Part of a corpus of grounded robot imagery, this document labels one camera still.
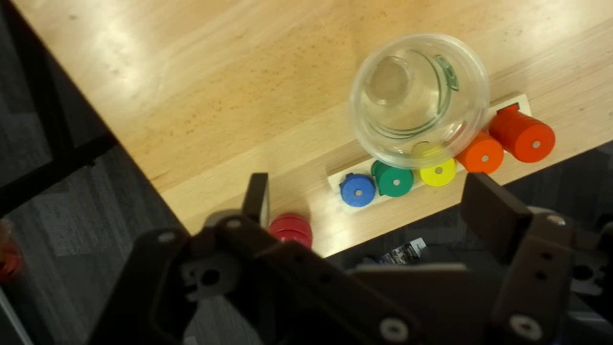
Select red peg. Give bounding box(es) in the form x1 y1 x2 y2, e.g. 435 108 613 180
487 104 558 165

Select red apple toy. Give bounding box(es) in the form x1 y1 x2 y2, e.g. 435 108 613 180
267 211 315 251

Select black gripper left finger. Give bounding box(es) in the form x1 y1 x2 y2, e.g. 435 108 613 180
88 171 410 345

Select orange peg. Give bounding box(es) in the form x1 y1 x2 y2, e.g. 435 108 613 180
456 131 506 177

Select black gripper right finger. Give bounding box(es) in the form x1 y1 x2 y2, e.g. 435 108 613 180
458 171 613 345

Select blue peg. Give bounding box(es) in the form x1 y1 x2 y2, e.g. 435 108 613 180
338 171 380 209

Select yellow peg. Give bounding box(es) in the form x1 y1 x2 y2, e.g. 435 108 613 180
410 142 460 190

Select green peg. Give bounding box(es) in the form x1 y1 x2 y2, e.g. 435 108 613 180
370 159 418 200

